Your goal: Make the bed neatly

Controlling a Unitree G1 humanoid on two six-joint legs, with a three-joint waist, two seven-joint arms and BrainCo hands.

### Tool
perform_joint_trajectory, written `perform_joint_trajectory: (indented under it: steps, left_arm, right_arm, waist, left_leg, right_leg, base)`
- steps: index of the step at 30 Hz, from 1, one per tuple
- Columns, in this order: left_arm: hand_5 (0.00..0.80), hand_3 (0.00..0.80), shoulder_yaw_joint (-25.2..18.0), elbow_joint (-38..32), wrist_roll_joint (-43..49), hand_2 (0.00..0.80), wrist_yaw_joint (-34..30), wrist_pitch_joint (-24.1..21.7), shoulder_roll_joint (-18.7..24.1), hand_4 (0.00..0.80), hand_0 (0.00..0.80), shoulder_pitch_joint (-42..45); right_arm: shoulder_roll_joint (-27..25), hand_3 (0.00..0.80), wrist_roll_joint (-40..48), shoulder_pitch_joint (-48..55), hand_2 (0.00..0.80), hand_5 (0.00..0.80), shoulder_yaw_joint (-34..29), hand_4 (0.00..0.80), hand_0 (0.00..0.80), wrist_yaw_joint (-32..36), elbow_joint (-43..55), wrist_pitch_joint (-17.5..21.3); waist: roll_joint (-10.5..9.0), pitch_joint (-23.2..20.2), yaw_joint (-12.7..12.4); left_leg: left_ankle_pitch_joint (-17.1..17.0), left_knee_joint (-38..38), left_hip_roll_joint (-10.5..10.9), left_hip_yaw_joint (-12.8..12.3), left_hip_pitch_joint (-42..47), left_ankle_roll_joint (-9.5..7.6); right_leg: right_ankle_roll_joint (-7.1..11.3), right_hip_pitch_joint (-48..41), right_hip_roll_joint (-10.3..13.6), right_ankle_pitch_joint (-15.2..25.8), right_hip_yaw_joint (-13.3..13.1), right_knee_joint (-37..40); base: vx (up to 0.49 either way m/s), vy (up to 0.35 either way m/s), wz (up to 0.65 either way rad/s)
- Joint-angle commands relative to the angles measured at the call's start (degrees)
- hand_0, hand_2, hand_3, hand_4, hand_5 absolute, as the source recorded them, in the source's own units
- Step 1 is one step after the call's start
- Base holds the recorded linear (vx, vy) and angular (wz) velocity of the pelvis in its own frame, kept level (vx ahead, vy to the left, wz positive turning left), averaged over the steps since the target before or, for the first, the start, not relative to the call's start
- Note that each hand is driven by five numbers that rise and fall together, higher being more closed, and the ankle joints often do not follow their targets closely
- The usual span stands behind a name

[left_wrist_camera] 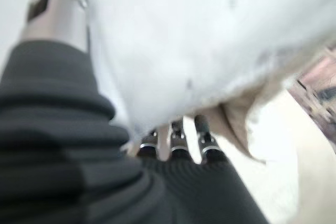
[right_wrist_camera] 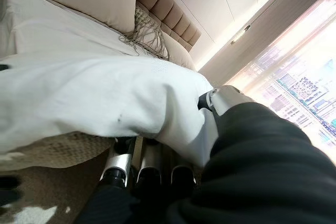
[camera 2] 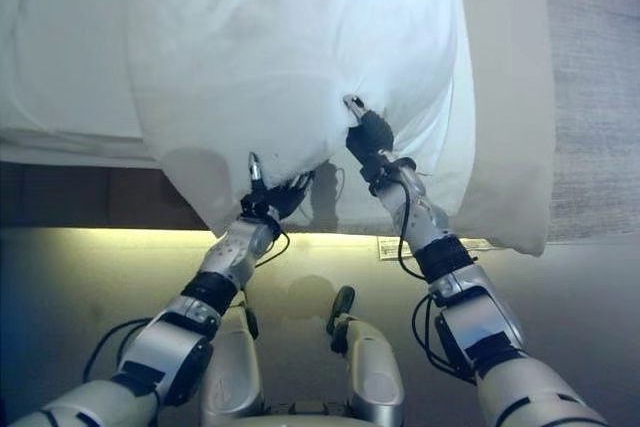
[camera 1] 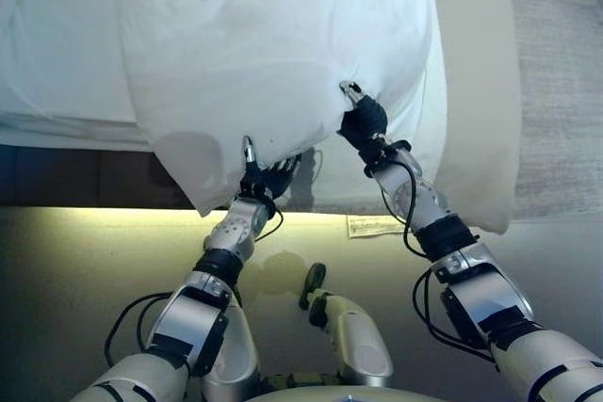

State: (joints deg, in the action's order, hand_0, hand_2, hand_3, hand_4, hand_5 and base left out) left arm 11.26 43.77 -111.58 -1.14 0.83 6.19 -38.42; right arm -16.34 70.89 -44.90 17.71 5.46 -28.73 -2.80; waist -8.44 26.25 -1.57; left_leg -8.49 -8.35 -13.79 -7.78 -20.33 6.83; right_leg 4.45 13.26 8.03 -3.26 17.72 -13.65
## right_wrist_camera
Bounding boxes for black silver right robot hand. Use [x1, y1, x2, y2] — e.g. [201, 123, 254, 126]
[76, 84, 336, 224]

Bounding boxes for white duvet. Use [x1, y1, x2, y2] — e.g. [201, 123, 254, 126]
[0, 55, 219, 168]

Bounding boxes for white fitted bed sheet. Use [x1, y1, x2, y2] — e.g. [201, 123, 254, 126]
[0, 0, 197, 72]

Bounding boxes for large bright window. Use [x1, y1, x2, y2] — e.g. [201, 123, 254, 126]
[227, 0, 336, 158]

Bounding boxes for grey fringed throw blanket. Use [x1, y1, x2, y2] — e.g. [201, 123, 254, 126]
[119, 5, 171, 61]

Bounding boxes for brown tufted headboard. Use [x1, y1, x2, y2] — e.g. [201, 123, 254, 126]
[104, 0, 202, 52]

